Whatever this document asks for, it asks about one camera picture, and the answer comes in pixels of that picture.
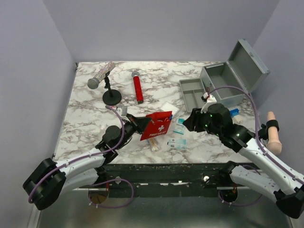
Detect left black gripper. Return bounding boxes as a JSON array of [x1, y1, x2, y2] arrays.
[[116, 114, 152, 150]]

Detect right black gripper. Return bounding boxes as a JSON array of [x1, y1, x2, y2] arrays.
[[182, 106, 222, 137]]

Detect red first aid pouch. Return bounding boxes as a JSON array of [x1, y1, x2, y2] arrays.
[[140, 111, 172, 141]]

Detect white gauze pack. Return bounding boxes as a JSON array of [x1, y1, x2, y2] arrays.
[[160, 102, 180, 118]]

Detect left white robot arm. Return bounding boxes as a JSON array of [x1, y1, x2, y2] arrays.
[[23, 114, 151, 210]]

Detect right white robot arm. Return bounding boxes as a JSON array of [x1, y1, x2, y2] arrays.
[[183, 104, 304, 219]]

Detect teal gauze dressing packet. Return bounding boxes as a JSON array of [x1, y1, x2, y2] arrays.
[[173, 118, 185, 135]]

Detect blue white bandage packets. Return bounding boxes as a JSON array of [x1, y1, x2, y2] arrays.
[[167, 139, 187, 150]]

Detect cotton swab pack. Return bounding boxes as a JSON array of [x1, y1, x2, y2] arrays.
[[146, 138, 159, 152]]

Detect grey plastic tray insert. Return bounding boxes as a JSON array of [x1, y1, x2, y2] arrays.
[[179, 78, 206, 113]]

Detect blue white small box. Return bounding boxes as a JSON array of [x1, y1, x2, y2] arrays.
[[230, 108, 242, 124]]

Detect red glitter microphone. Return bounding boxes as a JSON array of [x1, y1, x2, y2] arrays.
[[132, 71, 143, 104]]

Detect grey metal case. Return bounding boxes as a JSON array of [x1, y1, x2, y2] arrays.
[[200, 39, 270, 93]]

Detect silver glitter microphone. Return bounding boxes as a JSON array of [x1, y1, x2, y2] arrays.
[[87, 62, 116, 90]]

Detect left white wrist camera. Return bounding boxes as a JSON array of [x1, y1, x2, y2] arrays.
[[115, 106, 128, 117]]

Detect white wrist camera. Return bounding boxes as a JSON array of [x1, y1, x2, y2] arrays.
[[115, 106, 128, 117], [200, 93, 217, 113]]

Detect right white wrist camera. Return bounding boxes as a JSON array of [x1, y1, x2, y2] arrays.
[[200, 93, 217, 113]]

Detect black mounting rail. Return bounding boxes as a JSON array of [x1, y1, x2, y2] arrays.
[[48, 162, 277, 198]]

